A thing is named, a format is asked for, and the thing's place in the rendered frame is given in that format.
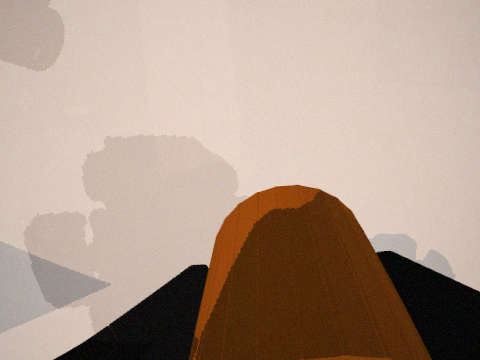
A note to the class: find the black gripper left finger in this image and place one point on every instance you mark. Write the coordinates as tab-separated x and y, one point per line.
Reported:
161	327

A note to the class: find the orange knob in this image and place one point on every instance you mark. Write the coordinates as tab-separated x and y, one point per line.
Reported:
293	277

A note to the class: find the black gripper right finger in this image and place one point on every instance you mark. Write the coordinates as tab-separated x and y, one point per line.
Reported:
445	312

